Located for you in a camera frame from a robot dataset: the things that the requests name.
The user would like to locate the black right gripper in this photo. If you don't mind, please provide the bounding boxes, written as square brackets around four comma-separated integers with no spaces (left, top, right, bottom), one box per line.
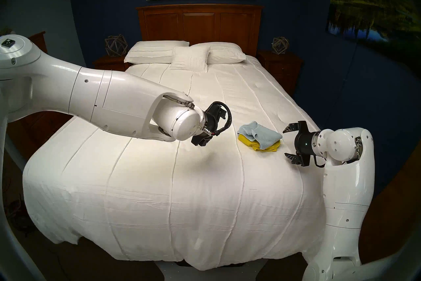
[283,121,321,167]

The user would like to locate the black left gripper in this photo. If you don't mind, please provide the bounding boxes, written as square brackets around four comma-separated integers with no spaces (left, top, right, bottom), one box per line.
[204,103,228,135]

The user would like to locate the light blue hand towel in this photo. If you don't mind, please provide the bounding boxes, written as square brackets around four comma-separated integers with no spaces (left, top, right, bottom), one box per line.
[237,121,283,150]

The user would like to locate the yellow hand towel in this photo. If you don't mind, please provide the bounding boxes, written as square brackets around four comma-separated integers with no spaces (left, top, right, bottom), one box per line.
[238,135,282,152]

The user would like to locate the small pleated white pillow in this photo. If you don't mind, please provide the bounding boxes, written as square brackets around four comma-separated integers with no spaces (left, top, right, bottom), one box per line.
[169,46,211,73]

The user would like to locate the large white pillow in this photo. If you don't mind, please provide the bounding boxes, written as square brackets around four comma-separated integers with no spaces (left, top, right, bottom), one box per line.
[191,42,246,65]
[124,41,190,64]

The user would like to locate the brown wooden nightstand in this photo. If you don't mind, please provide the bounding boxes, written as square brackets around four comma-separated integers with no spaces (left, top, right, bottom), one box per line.
[92,55,130,72]
[257,50,304,97]

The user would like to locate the white bed comforter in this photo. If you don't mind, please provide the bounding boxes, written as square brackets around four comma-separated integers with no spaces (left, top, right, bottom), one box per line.
[22,54,329,271]

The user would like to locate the brown wooden headboard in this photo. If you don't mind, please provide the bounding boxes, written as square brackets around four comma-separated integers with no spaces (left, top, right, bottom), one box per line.
[136,4,264,57]

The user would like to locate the forest lake poster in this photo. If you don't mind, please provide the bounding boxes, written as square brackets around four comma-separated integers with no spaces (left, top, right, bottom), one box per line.
[326,0,421,63]

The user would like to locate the brown wooden dresser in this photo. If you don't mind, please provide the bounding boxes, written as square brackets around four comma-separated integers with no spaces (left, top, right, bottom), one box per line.
[7,31,73,152]

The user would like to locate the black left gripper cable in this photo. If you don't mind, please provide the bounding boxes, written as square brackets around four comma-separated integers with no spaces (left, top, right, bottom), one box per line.
[210,101,232,136]

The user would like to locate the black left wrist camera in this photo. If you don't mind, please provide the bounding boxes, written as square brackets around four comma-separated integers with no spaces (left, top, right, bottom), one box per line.
[191,135,211,147]

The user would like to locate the grey geometric frame ornament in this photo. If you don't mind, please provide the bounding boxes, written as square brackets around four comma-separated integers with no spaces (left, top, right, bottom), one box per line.
[272,37,290,55]
[105,34,129,57]

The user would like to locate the tangled floor cables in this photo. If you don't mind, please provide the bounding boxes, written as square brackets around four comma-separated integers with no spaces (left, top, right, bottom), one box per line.
[0,185,33,235]

